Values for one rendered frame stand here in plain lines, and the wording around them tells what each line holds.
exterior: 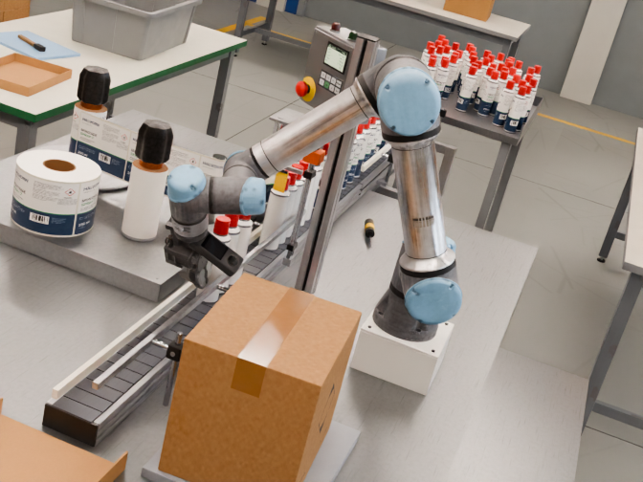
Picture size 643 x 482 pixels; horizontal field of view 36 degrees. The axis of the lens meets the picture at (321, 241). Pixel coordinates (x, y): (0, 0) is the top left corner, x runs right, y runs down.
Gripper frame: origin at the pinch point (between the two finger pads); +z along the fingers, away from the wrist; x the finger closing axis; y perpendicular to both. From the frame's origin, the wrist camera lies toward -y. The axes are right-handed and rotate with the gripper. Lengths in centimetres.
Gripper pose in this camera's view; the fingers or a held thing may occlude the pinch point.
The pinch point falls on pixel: (205, 284)
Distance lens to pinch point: 222.1
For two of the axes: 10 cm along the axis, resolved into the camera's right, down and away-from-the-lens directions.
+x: -3.9, 7.1, -5.8
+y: -9.2, -3.3, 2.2
